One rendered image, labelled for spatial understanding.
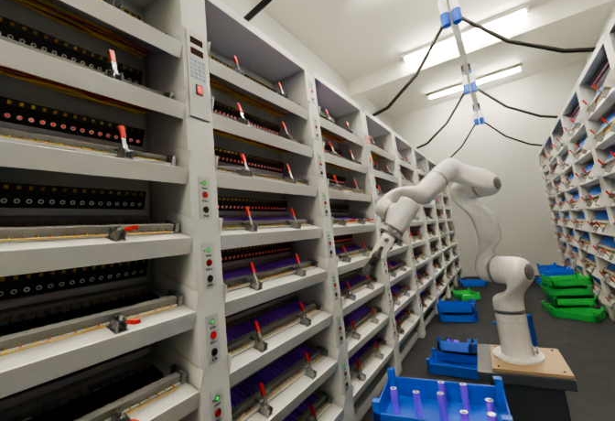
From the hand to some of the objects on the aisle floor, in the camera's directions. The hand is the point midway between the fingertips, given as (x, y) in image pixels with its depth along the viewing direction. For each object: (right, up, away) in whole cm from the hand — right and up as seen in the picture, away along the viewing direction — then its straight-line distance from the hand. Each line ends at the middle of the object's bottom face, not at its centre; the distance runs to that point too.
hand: (367, 269), depth 116 cm
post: (-12, -81, +20) cm, 84 cm away
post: (-49, -76, -39) cm, 99 cm away
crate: (+77, -76, +85) cm, 138 cm away
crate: (+69, -80, +71) cm, 127 cm away
